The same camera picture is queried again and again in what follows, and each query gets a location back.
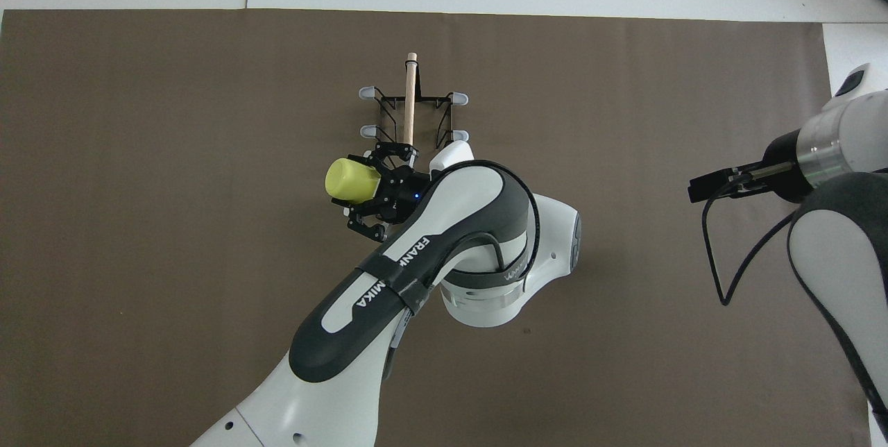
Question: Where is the brown table mat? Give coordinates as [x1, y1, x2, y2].
[0, 8, 873, 447]

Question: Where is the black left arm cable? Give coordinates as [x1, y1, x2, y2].
[380, 158, 536, 380]

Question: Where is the yellow plastic cup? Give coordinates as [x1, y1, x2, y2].
[324, 157, 383, 203]

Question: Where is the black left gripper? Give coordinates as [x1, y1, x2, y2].
[330, 142, 429, 244]

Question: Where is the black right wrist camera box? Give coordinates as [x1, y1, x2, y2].
[688, 161, 795, 204]

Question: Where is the black wire cup rack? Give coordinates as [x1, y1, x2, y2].
[358, 51, 470, 160]

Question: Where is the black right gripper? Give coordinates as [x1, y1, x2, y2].
[762, 128, 815, 205]

